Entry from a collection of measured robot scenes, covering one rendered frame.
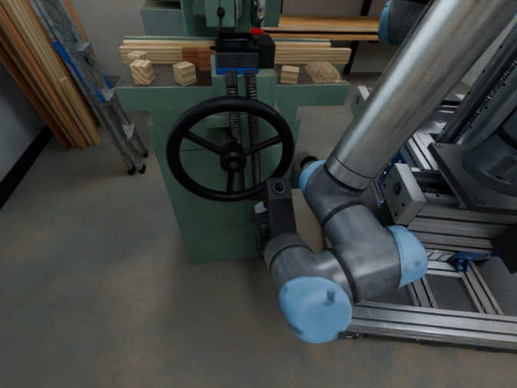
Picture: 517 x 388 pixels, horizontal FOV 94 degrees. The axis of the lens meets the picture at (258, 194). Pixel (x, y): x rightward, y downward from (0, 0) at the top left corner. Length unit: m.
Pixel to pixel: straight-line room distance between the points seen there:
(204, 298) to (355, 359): 0.69
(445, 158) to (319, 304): 0.55
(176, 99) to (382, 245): 0.57
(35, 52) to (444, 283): 2.43
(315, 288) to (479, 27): 0.29
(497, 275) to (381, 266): 1.20
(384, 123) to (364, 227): 0.13
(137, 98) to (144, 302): 0.91
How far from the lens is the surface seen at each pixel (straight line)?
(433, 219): 0.72
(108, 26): 3.33
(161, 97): 0.69
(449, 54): 0.33
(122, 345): 1.28
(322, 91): 0.74
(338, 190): 0.37
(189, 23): 0.98
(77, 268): 1.53
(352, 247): 0.34
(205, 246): 1.17
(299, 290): 0.29
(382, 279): 0.34
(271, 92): 0.58
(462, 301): 1.33
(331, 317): 0.31
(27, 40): 2.06
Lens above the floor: 1.16
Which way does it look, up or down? 47 degrees down
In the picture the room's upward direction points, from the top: 4 degrees clockwise
